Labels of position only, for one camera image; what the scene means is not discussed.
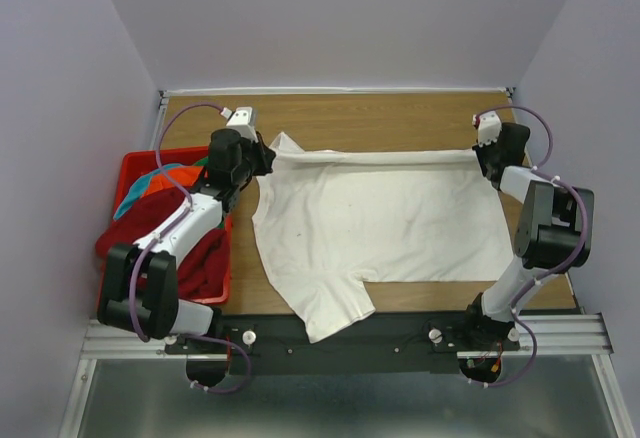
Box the white t shirt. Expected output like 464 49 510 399
252 134 513 343

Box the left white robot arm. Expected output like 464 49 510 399
97 125 276 353

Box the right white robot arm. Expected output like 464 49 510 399
459 112 594 350

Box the green t shirt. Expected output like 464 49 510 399
193 156 208 171

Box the orange t shirt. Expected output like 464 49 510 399
144 166 203 196

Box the red plastic bin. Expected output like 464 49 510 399
114 147 232 305

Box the teal t shirt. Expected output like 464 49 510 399
112 173 153 221

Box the dark red t shirt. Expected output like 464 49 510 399
95 188 231 301

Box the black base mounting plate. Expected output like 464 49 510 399
164 311 526 377

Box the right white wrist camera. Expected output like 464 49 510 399
472 111 502 148

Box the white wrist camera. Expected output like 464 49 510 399
472 111 502 148
220 107 258 142

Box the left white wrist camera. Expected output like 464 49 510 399
220 107 258 142

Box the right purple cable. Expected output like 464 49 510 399
472 105 589 389

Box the aluminium frame rail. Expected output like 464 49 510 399
59 314 612 437

